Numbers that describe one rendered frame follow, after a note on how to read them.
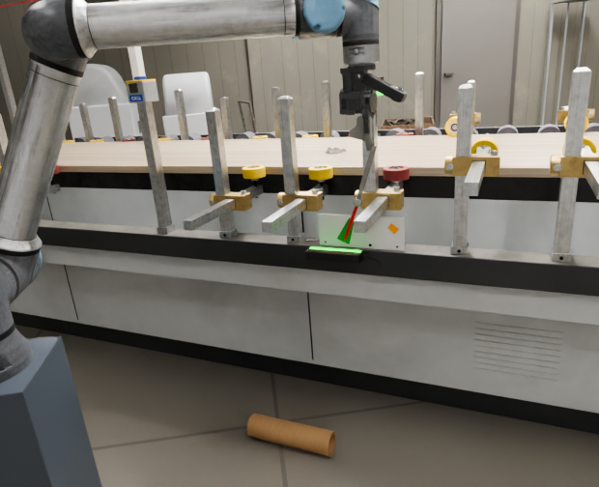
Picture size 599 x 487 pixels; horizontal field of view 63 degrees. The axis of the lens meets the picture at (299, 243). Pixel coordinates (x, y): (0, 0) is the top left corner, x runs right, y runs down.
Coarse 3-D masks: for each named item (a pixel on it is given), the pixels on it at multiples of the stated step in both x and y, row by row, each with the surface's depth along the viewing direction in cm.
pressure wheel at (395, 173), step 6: (384, 168) 150; (390, 168) 151; (396, 168) 149; (402, 168) 148; (408, 168) 148; (384, 174) 150; (390, 174) 148; (396, 174) 147; (402, 174) 147; (408, 174) 149; (390, 180) 148; (396, 180) 148; (402, 180) 148
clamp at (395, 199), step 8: (368, 192) 138; (376, 192) 137; (384, 192) 137; (392, 192) 136; (400, 192) 135; (368, 200) 139; (392, 200) 136; (400, 200) 135; (392, 208) 137; (400, 208) 136
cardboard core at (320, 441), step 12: (252, 420) 169; (264, 420) 168; (276, 420) 168; (288, 420) 169; (252, 432) 168; (264, 432) 166; (276, 432) 165; (288, 432) 163; (300, 432) 162; (312, 432) 161; (324, 432) 161; (288, 444) 164; (300, 444) 161; (312, 444) 160; (324, 444) 158
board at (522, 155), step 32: (64, 160) 224; (96, 160) 217; (128, 160) 209; (192, 160) 196; (256, 160) 185; (320, 160) 175; (352, 160) 170; (384, 160) 166; (416, 160) 162; (512, 160) 150; (544, 160) 147
